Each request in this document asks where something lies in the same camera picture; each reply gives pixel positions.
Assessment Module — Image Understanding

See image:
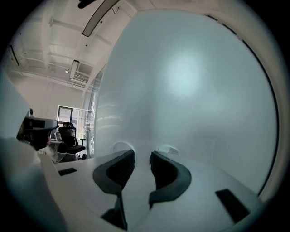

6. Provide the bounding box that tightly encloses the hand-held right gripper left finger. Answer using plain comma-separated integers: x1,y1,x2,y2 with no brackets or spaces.
92,149,135,230

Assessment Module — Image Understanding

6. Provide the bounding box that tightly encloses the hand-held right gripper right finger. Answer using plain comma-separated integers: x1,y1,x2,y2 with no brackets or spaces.
148,150,192,209

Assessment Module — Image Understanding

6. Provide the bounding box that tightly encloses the glass partition with blinds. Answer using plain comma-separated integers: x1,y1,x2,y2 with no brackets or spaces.
79,72,103,159

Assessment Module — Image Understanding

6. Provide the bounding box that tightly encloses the black mesh office chair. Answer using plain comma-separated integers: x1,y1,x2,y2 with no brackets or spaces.
58,121,87,157

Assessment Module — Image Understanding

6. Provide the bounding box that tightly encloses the translucent chair back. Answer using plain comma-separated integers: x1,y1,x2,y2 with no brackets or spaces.
38,140,67,164

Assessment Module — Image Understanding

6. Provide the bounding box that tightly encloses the dark-framed window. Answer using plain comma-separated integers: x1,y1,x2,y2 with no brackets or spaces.
56,105,80,136

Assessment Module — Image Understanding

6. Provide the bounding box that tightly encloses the person's white garment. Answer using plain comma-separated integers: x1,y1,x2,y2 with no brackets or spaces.
0,68,68,232

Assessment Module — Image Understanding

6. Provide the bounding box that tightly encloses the ceiling air vent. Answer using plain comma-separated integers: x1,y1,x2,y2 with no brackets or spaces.
70,71,89,83

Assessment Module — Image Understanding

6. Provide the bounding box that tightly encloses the long black-rimmed ceiling lamp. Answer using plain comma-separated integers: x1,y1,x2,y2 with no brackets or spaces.
8,44,20,67
69,59,80,80
82,0,121,38

